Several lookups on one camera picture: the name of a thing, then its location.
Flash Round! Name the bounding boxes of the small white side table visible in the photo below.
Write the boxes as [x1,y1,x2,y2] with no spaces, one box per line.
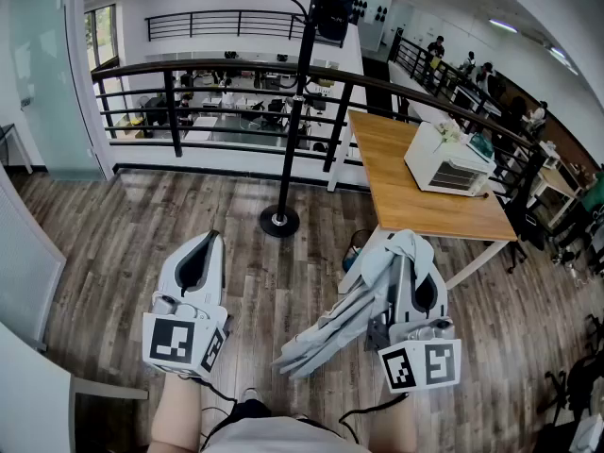
[0,122,35,175]

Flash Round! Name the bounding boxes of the small wooden table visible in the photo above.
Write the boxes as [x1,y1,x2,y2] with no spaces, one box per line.
[530,165,582,229]

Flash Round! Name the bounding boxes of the black mesh waste bin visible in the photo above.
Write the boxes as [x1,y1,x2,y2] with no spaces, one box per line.
[342,228,374,273]

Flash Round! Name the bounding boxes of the pale flower bunch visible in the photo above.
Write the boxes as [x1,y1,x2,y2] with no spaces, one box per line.
[433,118,462,143]

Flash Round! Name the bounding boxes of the white desk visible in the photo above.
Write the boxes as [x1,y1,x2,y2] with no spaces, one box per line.
[0,322,150,453]

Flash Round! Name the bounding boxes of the window with green view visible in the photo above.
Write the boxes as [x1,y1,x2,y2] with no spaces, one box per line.
[84,4,120,73]

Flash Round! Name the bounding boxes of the person's left forearm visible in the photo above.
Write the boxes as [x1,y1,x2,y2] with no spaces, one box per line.
[149,373,205,453]

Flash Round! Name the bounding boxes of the person's light grey shirt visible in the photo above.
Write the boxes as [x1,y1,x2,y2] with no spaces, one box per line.
[201,415,374,453]

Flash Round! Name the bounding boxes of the frosted glass partition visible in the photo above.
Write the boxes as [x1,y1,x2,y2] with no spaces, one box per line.
[8,0,106,182]

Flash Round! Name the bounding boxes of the dark navy bag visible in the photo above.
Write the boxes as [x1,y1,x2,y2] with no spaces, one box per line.
[316,0,353,42]

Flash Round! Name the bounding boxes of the black balcony railing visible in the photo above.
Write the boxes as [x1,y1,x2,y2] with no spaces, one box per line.
[144,9,345,49]

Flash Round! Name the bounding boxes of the green bag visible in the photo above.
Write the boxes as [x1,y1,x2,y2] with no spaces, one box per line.
[466,132,495,159]

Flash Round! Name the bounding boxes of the black office chair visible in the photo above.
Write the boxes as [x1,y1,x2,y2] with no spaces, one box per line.
[542,313,604,427]

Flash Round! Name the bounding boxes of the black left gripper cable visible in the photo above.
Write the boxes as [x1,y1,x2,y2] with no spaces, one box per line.
[191,376,238,448]

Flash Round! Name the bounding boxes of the white flower pot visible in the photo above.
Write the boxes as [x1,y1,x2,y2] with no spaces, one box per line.
[404,121,497,198]

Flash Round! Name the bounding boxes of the wooden table with white legs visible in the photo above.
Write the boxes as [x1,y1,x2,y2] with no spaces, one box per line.
[327,109,519,293]

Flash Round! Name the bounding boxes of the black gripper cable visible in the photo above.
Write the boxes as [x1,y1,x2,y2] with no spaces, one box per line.
[338,392,410,443]
[191,376,238,448]

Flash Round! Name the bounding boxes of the person's right forearm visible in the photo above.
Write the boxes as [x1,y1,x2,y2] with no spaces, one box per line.
[366,391,419,453]

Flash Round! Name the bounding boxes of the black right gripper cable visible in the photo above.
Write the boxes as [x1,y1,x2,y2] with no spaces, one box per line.
[338,392,410,443]

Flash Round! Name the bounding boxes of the black railing with brown handrail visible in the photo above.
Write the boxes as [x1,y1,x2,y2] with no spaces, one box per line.
[91,58,551,207]

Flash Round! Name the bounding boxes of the light grey clothes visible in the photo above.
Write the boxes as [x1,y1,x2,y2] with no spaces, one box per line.
[271,228,436,380]

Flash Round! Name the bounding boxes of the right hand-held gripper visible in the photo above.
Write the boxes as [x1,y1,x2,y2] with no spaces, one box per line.
[365,255,462,393]

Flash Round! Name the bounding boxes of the white box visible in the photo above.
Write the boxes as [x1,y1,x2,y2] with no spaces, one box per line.
[568,412,604,453]

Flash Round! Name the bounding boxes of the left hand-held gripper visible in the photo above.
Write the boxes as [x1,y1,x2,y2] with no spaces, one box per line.
[142,230,232,379]

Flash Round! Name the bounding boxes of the black coat rack stand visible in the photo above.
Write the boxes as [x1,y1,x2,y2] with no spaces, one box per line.
[259,0,360,239]

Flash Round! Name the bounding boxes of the person's black shorts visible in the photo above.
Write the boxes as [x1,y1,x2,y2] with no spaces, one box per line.
[225,397,341,431]

